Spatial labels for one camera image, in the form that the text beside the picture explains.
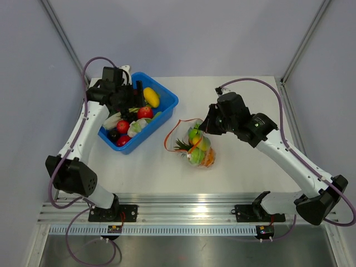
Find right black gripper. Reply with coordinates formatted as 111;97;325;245
200;104;237;135

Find yellow-green toy mango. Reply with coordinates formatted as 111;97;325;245
191;135;211;151

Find green striped toy melon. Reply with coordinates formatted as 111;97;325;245
188;123;204;141

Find clear orange-zip bag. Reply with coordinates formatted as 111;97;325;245
164;118;216;168

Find toy pineapple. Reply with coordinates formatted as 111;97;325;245
174;139;193;152

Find green toy apple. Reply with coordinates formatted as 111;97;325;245
188;148;205;165

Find toy orange persimmon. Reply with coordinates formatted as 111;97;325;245
200;148;216;167

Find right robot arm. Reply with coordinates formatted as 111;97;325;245
199;92;348;225

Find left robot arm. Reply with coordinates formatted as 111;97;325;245
45;65;144;221

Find yellow toy lemon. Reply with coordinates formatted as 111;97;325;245
143;87;160;108

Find red toy apple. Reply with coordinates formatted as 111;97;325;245
137;106;154;119

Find dark toy grapes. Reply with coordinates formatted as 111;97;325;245
120;110;132;123

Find blue plastic bin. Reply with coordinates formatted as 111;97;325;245
98;72;179;155

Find toy lettuce cabbage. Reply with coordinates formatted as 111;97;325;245
127;118;148;138

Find small red toy tomato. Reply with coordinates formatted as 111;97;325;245
116;120;130;135

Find white toy radish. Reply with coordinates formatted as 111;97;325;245
102;112;121;130

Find dark toy eggplant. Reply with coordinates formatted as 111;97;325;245
107;128;121;143

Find right circuit board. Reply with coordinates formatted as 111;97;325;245
256;225;275;239

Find circuit board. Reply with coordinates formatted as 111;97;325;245
107;225;122;234
256;225;275;239

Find left circuit board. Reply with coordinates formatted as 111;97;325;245
107;225;122;234

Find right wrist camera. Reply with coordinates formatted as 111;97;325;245
222;87;231;94

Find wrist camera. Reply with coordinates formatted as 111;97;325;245
222;87;231;94
119;65;132;85

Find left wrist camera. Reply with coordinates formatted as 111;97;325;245
119;65;132;85

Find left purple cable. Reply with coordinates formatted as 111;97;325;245
47;57;123;264

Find purple cable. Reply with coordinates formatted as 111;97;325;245
214;77;356;242
47;57;123;264

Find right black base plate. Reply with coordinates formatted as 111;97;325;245
231;204;286;223

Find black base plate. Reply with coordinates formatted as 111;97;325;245
231;204;286;223
88;204;139;223

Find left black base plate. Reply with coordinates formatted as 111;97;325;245
88;204;139;223

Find white slotted cable duct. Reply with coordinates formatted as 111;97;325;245
49;225;257;236

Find aluminium front rail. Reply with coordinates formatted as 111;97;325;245
37;193;340;225

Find left aluminium frame post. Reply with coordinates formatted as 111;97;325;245
38;0;84;76

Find aluminium frame post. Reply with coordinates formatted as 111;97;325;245
280;0;333;86
38;0;84;76

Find right aluminium frame post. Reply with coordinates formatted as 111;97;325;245
280;0;333;86

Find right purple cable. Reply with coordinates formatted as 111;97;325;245
214;77;356;242

